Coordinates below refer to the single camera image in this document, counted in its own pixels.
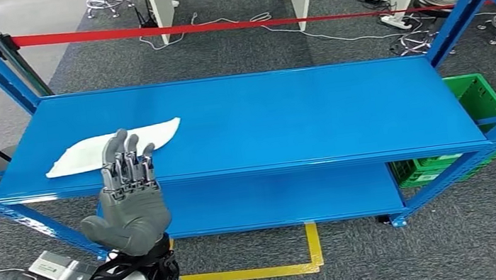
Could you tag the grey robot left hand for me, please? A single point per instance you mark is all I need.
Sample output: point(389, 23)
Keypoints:
point(134, 214)

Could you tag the white curved plastic part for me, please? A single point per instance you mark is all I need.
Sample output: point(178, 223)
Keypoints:
point(80, 157)

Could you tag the blue metal shelf rack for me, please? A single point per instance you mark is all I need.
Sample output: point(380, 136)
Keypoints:
point(250, 119)

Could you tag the black power adapter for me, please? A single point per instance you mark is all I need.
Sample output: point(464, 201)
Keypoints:
point(146, 19)

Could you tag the red barrier belt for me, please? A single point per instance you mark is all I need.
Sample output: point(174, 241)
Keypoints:
point(215, 26)

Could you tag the white power strip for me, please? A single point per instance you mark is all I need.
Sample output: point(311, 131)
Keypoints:
point(396, 21)

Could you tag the green plastic crate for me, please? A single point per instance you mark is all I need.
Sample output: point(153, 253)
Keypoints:
point(479, 101)

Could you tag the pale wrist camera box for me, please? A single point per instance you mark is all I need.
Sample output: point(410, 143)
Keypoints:
point(60, 268)

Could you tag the dark belt stanchion post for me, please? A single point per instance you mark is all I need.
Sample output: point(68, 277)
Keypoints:
point(16, 63)

